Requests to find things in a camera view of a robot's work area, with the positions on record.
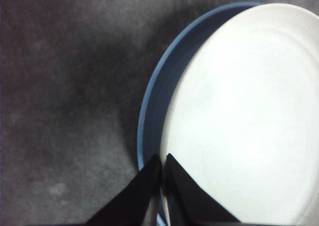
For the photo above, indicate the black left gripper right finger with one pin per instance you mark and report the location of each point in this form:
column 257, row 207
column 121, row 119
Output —
column 187, row 201

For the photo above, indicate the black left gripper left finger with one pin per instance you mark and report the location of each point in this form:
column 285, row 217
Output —
column 134, row 198

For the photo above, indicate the blue round plate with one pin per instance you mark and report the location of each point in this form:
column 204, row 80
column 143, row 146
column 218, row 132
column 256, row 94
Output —
column 149, row 126

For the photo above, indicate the white round plate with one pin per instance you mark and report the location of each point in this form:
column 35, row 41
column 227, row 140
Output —
column 236, row 111

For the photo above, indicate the dark grey table mat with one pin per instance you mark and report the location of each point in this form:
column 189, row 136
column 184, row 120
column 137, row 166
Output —
column 62, row 86

